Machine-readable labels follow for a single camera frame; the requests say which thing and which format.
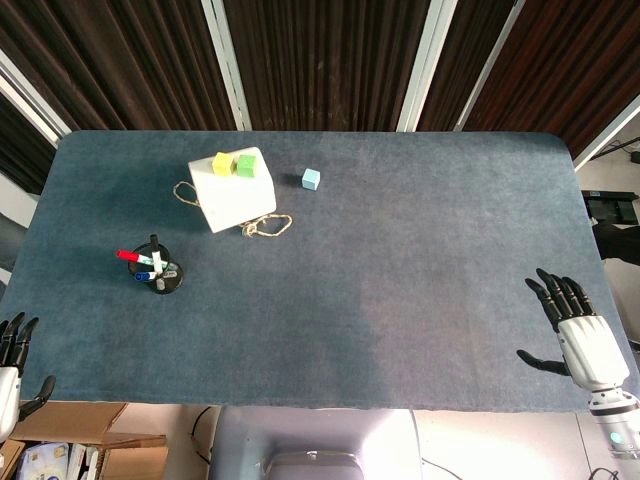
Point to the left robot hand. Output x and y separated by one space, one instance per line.
6 380

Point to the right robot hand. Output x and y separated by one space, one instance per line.
590 345

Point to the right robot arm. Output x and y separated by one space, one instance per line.
612 420

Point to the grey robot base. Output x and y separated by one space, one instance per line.
312 445

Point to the blue-capped white marker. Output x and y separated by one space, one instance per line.
145 276

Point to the red-capped white marker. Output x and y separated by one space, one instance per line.
131 256

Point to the black round pen holder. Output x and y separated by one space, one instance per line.
162 280

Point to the brown cardboard box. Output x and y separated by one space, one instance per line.
75 440

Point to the blue felt table cloth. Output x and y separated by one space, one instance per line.
320 280

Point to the yellow foam cube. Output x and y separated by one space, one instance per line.
221 164

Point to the green foam cube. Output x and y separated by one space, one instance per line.
245 165

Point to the light blue foam cube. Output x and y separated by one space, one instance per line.
310 179

